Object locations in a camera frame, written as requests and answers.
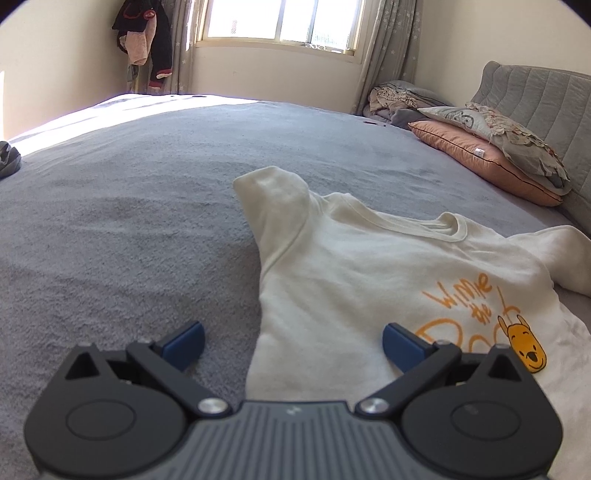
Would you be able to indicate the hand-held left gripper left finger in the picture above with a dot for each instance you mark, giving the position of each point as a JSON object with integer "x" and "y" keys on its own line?
{"x": 184, "y": 344}

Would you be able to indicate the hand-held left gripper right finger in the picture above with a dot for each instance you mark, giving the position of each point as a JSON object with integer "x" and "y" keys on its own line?
{"x": 404, "y": 346}

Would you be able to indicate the cream printed sweatshirt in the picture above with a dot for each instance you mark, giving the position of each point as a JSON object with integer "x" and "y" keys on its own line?
{"x": 346, "y": 277}

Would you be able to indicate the bed with grey sheet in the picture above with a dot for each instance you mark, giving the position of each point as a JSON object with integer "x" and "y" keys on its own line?
{"x": 138, "y": 207}

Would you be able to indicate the pink pillow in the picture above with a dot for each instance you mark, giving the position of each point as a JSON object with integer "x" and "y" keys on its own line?
{"x": 461, "y": 147}

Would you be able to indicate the grey printed pillow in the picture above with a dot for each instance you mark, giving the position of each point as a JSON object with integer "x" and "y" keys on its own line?
{"x": 452, "y": 117}

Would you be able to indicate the floral ruffled cloth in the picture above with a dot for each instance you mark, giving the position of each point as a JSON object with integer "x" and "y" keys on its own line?
{"x": 521, "y": 143}

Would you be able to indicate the beige ruffled cloth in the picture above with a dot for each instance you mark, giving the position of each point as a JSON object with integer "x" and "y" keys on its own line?
{"x": 392, "y": 99}

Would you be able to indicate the grey folded quilt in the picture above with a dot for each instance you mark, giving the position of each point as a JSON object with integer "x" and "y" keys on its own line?
{"x": 429, "y": 99}

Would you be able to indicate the grey crumpled garment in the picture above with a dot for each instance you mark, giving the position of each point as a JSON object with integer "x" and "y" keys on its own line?
{"x": 8, "y": 161}

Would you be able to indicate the coat stand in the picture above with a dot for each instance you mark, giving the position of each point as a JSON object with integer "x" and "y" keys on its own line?
{"x": 131, "y": 78}

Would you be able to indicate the grey quilted headboard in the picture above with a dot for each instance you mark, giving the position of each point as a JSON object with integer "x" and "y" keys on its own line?
{"x": 540, "y": 97}

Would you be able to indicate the grey star curtain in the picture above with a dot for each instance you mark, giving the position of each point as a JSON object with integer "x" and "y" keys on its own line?
{"x": 182, "y": 46}
{"x": 388, "y": 50}

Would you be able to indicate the black hanging jacket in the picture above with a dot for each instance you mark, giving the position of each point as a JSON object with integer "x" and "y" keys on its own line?
{"x": 161, "y": 46}

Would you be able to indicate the pink hanging garment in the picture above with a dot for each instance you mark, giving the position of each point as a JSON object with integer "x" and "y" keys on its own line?
{"x": 137, "y": 48}

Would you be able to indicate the window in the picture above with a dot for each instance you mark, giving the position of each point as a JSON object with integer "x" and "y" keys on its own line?
{"x": 277, "y": 21}

